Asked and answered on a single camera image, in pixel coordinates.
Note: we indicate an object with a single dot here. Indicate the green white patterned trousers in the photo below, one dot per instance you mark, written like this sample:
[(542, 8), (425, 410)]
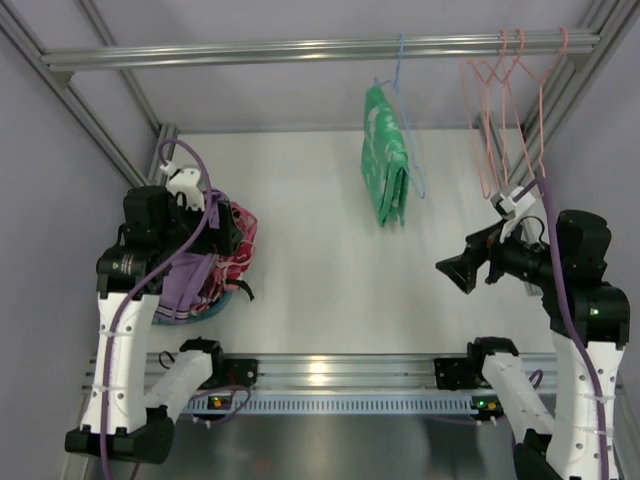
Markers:
[(384, 159)]

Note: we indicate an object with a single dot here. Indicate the pink wire hanger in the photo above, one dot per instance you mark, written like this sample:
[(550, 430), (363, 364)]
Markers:
[(498, 73), (482, 146), (541, 81)]

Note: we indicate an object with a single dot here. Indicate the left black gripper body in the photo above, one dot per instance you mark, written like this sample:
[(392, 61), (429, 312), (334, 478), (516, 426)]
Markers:
[(228, 228)]

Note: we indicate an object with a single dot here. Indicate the teal laundry basket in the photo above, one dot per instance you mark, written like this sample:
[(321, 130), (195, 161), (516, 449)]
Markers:
[(213, 309)]

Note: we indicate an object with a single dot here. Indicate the purple garment in basket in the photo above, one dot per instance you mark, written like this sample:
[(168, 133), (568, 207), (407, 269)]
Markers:
[(182, 286)]

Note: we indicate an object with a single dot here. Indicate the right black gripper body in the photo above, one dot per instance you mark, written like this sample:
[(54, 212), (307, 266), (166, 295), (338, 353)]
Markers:
[(486, 257)]

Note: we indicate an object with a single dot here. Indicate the pink wire hanger right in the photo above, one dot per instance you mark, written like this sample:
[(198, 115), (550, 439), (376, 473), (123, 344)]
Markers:
[(541, 81)]

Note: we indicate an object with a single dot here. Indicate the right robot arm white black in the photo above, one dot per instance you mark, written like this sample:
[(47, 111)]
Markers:
[(589, 320)]

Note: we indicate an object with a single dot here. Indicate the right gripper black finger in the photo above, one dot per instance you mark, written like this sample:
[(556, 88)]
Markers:
[(462, 270), (478, 244)]

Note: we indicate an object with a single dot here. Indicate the aluminium hanging rail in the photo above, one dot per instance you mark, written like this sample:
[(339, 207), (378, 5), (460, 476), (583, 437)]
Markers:
[(545, 42)]

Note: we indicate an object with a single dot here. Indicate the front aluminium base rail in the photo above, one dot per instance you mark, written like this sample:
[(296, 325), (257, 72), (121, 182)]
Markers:
[(289, 373)]

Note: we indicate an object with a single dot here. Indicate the pink wire hanger left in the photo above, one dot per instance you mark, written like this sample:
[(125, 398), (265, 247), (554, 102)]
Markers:
[(482, 146)]

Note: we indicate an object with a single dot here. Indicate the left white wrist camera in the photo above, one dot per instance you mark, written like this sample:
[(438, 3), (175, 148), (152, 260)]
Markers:
[(183, 185)]

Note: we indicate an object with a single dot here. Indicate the pink red garment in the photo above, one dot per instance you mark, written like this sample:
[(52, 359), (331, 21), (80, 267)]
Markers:
[(227, 272)]

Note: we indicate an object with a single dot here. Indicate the slotted grey cable duct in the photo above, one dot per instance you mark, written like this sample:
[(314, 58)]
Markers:
[(271, 404)]

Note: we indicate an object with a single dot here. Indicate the left aluminium frame posts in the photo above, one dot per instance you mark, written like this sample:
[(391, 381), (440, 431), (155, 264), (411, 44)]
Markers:
[(17, 31)]

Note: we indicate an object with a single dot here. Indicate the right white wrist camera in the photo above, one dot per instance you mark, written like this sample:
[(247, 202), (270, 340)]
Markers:
[(512, 204)]

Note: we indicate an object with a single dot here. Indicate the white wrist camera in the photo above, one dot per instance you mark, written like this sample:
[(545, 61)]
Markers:
[(512, 204), (183, 185)]

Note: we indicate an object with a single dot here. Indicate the pink wire hanger middle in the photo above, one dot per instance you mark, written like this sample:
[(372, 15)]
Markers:
[(498, 73)]

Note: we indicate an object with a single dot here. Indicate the blue wire hanger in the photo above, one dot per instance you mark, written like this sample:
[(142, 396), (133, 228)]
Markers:
[(415, 172)]

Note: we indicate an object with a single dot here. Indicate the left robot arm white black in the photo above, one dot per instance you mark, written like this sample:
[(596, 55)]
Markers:
[(124, 421)]

